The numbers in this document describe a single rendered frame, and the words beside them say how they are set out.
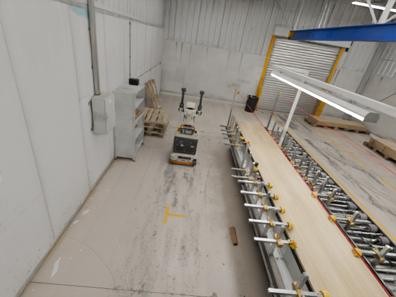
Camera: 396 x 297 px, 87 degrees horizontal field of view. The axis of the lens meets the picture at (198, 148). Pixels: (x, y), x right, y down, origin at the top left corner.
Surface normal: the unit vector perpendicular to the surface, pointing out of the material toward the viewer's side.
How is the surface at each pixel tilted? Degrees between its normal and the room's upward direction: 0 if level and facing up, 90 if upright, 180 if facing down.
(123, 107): 90
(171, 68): 90
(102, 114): 90
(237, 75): 90
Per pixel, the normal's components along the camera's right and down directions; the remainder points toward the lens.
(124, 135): 0.00, 0.47
